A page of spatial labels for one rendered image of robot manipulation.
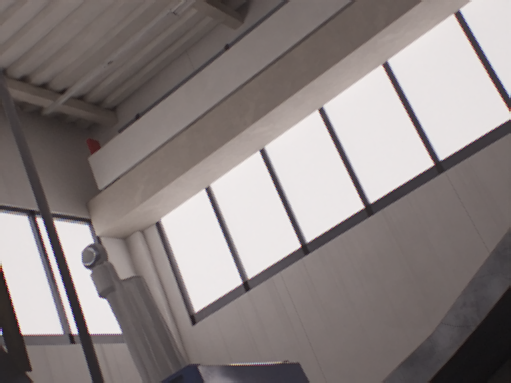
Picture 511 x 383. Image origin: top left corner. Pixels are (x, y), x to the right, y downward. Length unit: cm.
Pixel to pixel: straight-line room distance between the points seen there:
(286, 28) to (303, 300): 341
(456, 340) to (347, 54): 988
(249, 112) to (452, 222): 286
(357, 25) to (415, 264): 289
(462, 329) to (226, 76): 1076
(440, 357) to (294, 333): 1047
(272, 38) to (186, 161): 195
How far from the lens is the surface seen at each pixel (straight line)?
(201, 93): 1178
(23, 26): 1168
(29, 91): 1242
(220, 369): 349
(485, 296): 91
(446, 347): 92
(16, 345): 228
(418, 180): 1082
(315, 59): 1094
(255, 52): 1144
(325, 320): 1116
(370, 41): 1070
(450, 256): 1053
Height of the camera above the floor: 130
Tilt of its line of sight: 22 degrees up
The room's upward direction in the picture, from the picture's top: 23 degrees counter-clockwise
